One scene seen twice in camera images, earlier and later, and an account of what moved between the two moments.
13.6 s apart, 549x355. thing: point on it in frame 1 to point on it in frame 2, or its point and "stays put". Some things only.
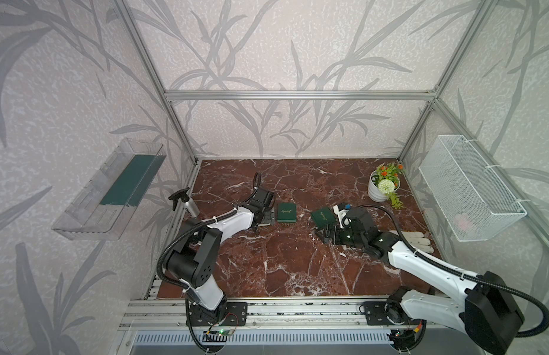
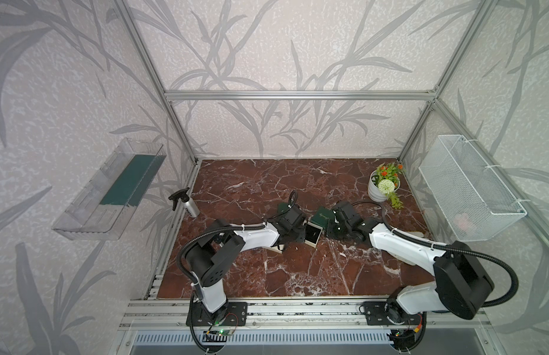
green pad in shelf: (135, 181) stays put
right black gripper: (326, 232) to (331, 223)
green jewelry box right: (322, 217) stays put
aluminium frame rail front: (271, 314) stays put
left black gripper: (267, 209) to (301, 231)
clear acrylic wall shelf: (103, 202) stays put
